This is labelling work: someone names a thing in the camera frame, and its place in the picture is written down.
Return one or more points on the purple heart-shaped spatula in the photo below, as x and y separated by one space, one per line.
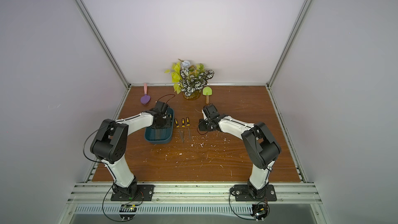
145 99

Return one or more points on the controller board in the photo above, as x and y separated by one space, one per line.
127 212
260 211

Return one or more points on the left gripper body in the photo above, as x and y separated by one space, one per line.
165 122

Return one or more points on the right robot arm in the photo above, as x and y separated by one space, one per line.
261 146

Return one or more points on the teal plastic storage box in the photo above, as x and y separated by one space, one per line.
163 135

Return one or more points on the green spatula wooden handle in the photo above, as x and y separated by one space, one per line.
207 92

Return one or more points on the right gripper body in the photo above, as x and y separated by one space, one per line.
203 124

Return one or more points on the potted plant in glass vase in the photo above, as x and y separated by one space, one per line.
189 79

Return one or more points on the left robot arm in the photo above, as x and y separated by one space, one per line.
110 142

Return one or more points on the right controller board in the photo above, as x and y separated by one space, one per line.
260 211

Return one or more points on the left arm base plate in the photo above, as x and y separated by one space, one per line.
141 192

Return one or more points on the left controller board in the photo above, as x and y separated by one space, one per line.
127 212

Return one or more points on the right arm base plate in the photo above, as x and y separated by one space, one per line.
243 192

